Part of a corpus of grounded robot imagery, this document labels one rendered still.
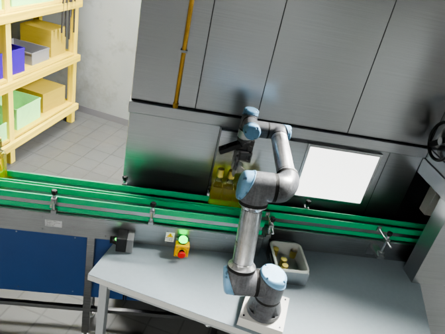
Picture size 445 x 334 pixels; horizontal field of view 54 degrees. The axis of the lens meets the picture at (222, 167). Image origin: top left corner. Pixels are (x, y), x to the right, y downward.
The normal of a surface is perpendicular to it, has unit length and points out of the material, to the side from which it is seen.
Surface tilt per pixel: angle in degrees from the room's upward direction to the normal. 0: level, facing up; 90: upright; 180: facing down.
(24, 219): 90
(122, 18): 90
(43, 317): 0
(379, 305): 0
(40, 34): 90
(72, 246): 90
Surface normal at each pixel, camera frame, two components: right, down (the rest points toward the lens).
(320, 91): 0.07, 0.49
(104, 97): -0.26, 0.42
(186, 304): 0.20, -0.86
